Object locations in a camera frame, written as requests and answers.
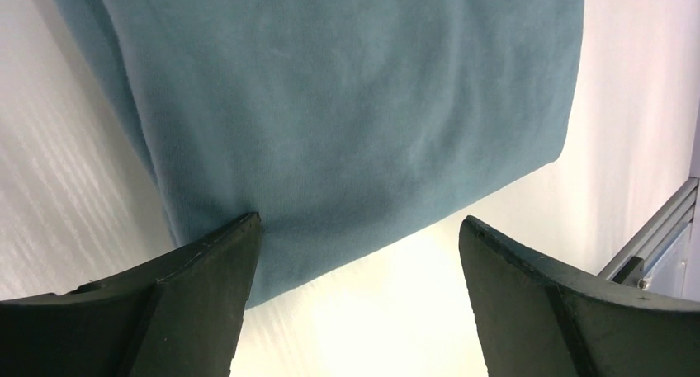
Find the right aluminium frame rail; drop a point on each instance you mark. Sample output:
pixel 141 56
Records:
pixel 655 259

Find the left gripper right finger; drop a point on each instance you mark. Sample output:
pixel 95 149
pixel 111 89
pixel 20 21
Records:
pixel 537 316

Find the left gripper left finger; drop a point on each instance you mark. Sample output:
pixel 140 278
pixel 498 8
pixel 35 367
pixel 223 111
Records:
pixel 179 314

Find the grey blue t shirt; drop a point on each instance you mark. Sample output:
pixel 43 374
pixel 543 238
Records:
pixel 346 124

